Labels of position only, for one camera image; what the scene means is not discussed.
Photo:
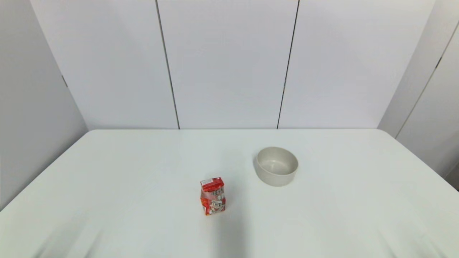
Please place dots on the red milk carton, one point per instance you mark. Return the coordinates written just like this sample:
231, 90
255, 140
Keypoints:
212, 196

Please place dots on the beige ceramic bowl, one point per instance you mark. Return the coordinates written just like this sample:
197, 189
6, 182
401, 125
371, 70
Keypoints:
276, 167

